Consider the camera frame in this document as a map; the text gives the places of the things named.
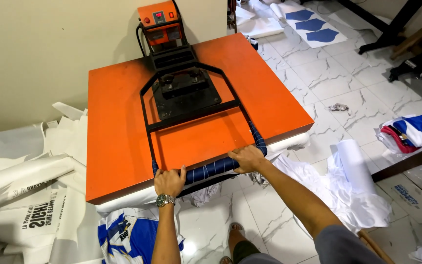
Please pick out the person's left hand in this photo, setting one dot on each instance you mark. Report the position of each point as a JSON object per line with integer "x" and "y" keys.
{"x": 169, "y": 182}

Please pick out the person's right hand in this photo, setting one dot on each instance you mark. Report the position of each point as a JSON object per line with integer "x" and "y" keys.
{"x": 249, "y": 159}

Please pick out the silver wristwatch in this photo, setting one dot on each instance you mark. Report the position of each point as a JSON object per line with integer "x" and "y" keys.
{"x": 165, "y": 200}

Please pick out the blue white jersey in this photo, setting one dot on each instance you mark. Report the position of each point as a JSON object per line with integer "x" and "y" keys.
{"x": 137, "y": 238}

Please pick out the orange heat press platen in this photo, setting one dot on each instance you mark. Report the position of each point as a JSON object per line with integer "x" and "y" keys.
{"x": 115, "y": 128}

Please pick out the person's leg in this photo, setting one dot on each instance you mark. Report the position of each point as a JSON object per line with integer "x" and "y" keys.
{"x": 237, "y": 240}

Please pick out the small crumpled paper scrap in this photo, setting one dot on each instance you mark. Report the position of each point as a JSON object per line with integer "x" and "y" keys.
{"x": 338, "y": 107}

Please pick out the white paper roll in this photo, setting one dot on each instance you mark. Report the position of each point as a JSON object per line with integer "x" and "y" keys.
{"x": 355, "y": 165}

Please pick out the small blue white cloth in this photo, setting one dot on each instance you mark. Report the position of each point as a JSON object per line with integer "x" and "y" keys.
{"x": 254, "y": 43}

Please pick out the grey shirt sleeve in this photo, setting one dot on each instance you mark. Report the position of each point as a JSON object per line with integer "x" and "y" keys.
{"x": 346, "y": 247}

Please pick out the heap of white paper sheets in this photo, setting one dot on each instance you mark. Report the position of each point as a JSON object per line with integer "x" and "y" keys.
{"x": 256, "y": 22}

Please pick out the white sheet with blue shapes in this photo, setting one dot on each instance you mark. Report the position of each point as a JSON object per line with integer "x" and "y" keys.
{"x": 315, "y": 25}

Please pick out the heap of white printed sheets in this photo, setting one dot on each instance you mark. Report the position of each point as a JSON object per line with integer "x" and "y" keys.
{"x": 20, "y": 194}

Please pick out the wooden stick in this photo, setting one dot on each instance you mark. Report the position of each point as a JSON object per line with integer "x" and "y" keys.
{"x": 374, "y": 245}

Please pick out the orange heat press control box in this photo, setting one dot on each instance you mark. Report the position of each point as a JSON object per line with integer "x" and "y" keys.
{"x": 159, "y": 25}

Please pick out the dark wooden table edge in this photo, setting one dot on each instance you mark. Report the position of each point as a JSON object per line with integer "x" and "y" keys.
{"x": 408, "y": 161}

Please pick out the pile of folded jerseys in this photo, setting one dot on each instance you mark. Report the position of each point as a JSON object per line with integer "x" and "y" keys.
{"x": 412, "y": 132}

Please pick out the clear plastic bag blue label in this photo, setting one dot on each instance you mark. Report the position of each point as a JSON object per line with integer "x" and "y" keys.
{"x": 412, "y": 196}

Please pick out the black metal stand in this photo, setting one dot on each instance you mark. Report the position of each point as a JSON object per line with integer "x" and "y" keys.
{"x": 390, "y": 25}

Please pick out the black press head bracket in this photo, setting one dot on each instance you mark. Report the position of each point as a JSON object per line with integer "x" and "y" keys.
{"x": 181, "y": 96}

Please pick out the brown wooden frame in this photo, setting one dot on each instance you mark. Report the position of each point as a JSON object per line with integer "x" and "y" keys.
{"x": 419, "y": 36}

